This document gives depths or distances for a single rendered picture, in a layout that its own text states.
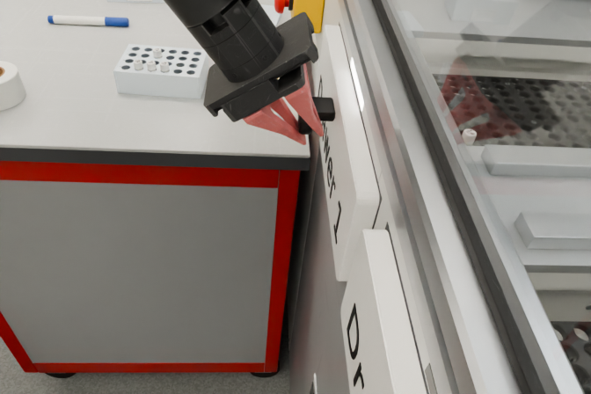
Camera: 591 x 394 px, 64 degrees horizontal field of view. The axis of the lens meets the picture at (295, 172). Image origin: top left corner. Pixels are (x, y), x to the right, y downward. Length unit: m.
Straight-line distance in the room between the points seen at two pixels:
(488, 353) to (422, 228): 0.07
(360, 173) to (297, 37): 0.12
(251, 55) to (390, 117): 0.12
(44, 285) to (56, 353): 0.26
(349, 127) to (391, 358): 0.21
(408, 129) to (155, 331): 0.82
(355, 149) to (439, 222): 0.15
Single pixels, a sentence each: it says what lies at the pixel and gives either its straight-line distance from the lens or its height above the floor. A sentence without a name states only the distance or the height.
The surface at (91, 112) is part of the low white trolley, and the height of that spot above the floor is 0.76.
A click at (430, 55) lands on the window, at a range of 0.33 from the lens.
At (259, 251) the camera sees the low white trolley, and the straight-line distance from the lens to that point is 0.81.
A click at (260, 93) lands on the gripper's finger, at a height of 0.96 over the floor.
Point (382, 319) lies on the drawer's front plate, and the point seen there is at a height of 0.93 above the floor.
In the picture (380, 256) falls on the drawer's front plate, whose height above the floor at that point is 0.93.
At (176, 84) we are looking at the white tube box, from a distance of 0.73.
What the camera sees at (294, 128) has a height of 0.91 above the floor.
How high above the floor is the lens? 1.17
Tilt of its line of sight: 42 degrees down
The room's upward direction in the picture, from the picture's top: 6 degrees clockwise
